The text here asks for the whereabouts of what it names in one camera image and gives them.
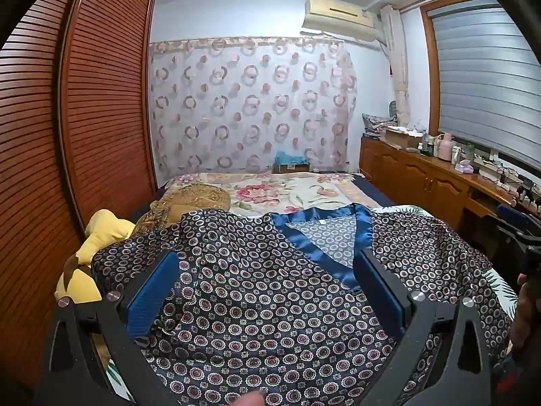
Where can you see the small pink container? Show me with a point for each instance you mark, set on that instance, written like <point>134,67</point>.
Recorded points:
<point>467,167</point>

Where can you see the long wooden cabinet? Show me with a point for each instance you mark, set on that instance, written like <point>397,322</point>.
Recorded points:
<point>422,177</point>

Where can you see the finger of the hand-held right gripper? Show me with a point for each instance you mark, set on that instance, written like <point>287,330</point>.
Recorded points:
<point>512,218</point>

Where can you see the wooden slatted wardrobe door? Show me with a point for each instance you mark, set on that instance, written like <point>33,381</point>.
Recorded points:
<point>110,93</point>
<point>29,156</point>

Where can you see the beige lace corner curtain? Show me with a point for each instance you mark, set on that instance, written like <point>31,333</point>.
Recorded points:
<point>399,72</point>

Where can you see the gold embroidered pillow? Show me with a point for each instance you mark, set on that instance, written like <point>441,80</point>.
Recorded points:
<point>190,198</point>

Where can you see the small cardboard box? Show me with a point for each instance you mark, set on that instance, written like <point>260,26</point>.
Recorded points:
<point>296,168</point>

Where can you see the cream floral blanket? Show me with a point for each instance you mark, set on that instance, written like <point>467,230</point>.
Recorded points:
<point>270,190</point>

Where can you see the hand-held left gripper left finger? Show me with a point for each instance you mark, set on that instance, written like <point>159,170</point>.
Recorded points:
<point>154,292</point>

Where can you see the grey striped window blind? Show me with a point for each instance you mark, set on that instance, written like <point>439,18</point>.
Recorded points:
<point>486,80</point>

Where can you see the cream wall air conditioner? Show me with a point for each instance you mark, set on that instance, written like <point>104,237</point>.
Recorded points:
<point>338,19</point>

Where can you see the wooden window frame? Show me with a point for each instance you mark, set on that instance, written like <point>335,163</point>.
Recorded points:
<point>431,72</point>

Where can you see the person's left hand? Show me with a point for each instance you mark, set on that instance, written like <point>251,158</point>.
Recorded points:
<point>251,399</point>

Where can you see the navy circle-patterned pajama shirt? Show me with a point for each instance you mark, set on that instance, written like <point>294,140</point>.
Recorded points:
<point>262,304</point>

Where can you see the yellow plush toy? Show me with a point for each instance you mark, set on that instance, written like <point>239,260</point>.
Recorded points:
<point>105,237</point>

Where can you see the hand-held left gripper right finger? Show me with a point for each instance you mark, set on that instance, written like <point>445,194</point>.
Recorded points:
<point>380,292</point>

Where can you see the box with teal cloth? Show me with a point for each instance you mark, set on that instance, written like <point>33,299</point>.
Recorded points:
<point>291,157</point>

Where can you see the person's right hand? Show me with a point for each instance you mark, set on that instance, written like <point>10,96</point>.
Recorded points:
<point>526,304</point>

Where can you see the pink thermos jug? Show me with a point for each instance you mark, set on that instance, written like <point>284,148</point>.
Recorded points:
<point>445,148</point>

